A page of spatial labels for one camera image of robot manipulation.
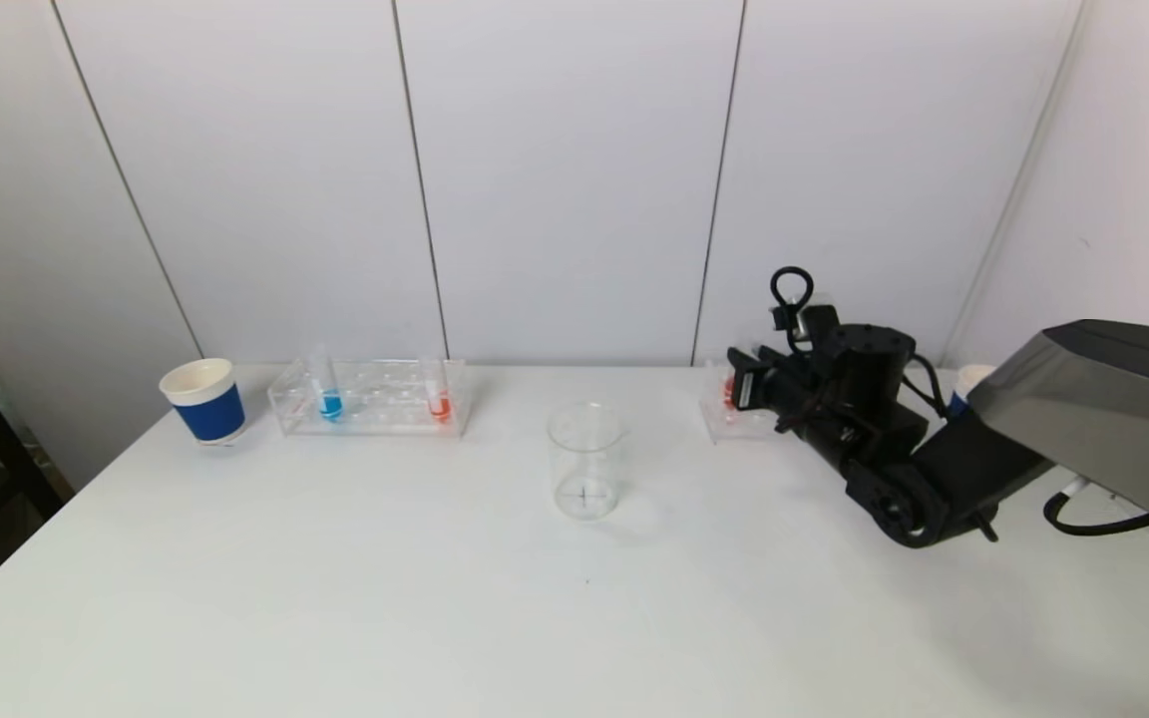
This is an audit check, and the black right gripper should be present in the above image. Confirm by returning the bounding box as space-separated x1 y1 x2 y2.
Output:
727 344 807 412

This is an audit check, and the clear acrylic test tube rack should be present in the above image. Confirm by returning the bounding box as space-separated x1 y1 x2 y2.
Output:
267 359 469 440
700 359 807 444

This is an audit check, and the clear glass beaker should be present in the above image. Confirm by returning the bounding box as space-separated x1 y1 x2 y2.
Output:
547 403 630 523

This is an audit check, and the blue pigment test tube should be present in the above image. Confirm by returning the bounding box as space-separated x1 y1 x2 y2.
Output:
307 344 345 425

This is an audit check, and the blue and white paper cup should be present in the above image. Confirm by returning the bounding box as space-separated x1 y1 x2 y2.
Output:
159 359 247 448
948 364 997 418

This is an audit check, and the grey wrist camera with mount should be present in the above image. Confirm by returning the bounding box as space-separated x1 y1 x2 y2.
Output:
772 303 843 346

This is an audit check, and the black looped camera cable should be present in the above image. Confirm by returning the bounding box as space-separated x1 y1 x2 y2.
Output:
770 266 815 330

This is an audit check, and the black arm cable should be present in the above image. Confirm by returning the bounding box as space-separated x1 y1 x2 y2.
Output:
1043 479 1149 538

